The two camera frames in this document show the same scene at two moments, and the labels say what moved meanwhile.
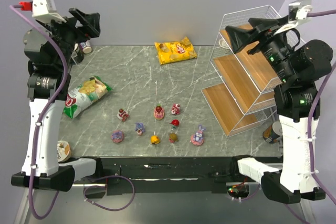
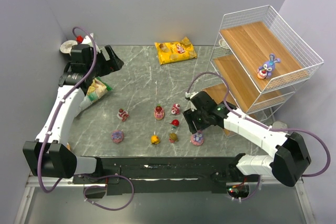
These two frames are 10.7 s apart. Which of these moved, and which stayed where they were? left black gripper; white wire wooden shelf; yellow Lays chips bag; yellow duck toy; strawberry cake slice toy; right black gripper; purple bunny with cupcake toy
Moved: right black gripper; purple bunny with cupcake toy; left black gripper
Stayed: strawberry cake slice toy; yellow Lays chips bag; yellow duck toy; white wire wooden shelf
